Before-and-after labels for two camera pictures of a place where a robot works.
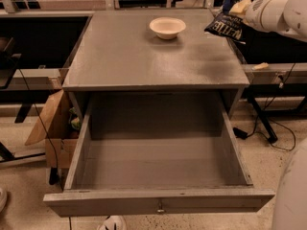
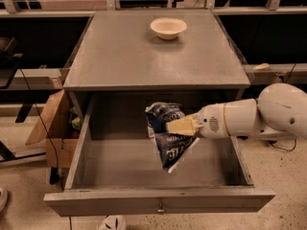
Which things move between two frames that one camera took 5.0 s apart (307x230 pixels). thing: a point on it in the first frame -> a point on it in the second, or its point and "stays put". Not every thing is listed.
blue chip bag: [229, 25] -> [172, 146]
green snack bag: [75, 120] stays put
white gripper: [253, 12] -> [212, 122]
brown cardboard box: [60, 140] stays put
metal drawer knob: [160, 210] stays put
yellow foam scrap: [261, 66] stays put
